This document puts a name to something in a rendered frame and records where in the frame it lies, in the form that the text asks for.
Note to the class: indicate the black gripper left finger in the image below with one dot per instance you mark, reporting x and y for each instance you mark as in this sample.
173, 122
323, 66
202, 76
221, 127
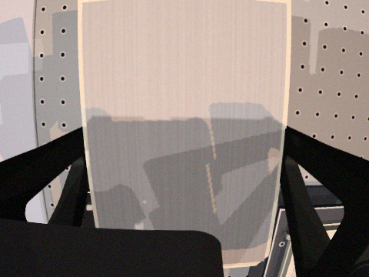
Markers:
23, 176

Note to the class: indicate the cream multi-well plate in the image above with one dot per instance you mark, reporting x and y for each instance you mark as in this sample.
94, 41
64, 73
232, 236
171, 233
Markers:
287, 266

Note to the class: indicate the grey flat base plate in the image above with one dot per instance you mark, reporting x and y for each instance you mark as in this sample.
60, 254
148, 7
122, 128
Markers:
329, 80

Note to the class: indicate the beige plate with grid of square wells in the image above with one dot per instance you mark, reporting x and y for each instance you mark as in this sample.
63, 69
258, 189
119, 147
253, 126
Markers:
284, 124

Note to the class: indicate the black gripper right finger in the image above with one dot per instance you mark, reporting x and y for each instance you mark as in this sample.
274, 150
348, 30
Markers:
347, 177

